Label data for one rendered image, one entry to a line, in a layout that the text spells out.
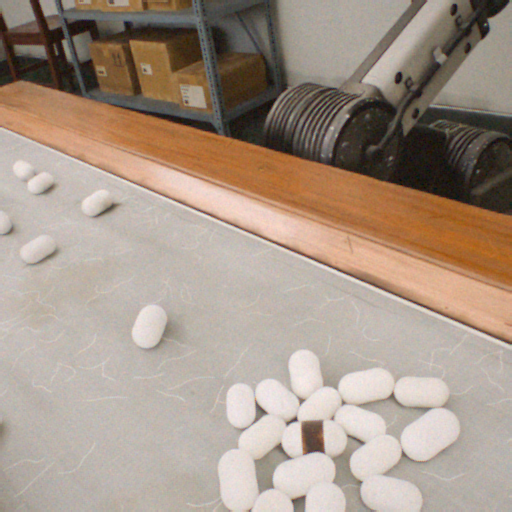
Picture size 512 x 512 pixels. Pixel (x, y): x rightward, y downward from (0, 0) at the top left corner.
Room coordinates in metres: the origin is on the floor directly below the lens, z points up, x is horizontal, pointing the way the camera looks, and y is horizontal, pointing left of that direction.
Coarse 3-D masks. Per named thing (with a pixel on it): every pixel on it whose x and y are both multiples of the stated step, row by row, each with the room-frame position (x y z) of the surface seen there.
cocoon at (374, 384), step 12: (360, 372) 0.28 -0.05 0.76; (372, 372) 0.28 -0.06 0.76; (384, 372) 0.28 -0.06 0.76; (348, 384) 0.27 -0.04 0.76; (360, 384) 0.27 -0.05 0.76; (372, 384) 0.27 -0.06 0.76; (384, 384) 0.27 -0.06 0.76; (348, 396) 0.27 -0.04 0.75; (360, 396) 0.27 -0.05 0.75; (372, 396) 0.27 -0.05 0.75; (384, 396) 0.27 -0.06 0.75
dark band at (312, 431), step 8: (304, 424) 0.24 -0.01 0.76; (312, 424) 0.24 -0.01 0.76; (320, 424) 0.24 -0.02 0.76; (304, 432) 0.24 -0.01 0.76; (312, 432) 0.24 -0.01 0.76; (320, 432) 0.24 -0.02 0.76; (304, 440) 0.23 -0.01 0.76; (312, 440) 0.23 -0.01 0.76; (320, 440) 0.23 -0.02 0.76; (304, 448) 0.23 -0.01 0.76; (312, 448) 0.23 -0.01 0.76; (320, 448) 0.23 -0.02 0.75
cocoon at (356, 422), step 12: (348, 408) 0.25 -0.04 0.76; (360, 408) 0.25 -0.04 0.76; (336, 420) 0.25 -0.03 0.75; (348, 420) 0.25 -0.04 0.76; (360, 420) 0.24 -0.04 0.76; (372, 420) 0.24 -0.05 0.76; (348, 432) 0.24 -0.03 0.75; (360, 432) 0.24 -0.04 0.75; (372, 432) 0.24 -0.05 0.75; (384, 432) 0.24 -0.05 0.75
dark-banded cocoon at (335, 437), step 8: (296, 424) 0.25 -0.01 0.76; (328, 424) 0.24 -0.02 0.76; (336, 424) 0.24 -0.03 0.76; (288, 432) 0.24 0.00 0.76; (296, 432) 0.24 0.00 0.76; (328, 432) 0.24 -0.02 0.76; (336, 432) 0.24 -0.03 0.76; (344, 432) 0.24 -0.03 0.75; (288, 440) 0.24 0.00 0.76; (296, 440) 0.24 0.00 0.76; (328, 440) 0.23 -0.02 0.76; (336, 440) 0.23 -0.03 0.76; (344, 440) 0.23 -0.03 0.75; (288, 448) 0.24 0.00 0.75; (296, 448) 0.23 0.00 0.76; (328, 448) 0.23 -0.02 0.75; (336, 448) 0.23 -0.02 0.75; (344, 448) 0.23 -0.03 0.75; (296, 456) 0.23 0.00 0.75; (328, 456) 0.23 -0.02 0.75
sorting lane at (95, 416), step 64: (0, 128) 0.98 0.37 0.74; (0, 192) 0.72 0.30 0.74; (64, 192) 0.68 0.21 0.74; (128, 192) 0.65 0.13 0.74; (0, 256) 0.55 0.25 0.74; (64, 256) 0.53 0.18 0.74; (128, 256) 0.50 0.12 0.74; (192, 256) 0.48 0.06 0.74; (256, 256) 0.46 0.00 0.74; (0, 320) 0.44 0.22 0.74; (64, 320) 0.42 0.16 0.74; (128, 320) 0.40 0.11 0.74; (192, 320) 0.39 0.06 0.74; (256, 320) 0.37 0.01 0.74; (320, 320) 0.36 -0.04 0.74; (384, 320) 0.35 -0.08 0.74; (448, 320) 0.33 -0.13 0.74; (0, 384) 0.35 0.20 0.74; (64, 384) 0.34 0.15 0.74; (128, 384) 0.33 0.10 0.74; (192, 384) 0.32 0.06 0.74; (256, 384) 0.31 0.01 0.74; (448, 384) 0.27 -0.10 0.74; (0, 448) 0.29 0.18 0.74; (64, 448) 0.28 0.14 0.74; (128, 448) 0.27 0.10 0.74; (192, 448) 0.26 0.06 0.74; (448, 448) 0.23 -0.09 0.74
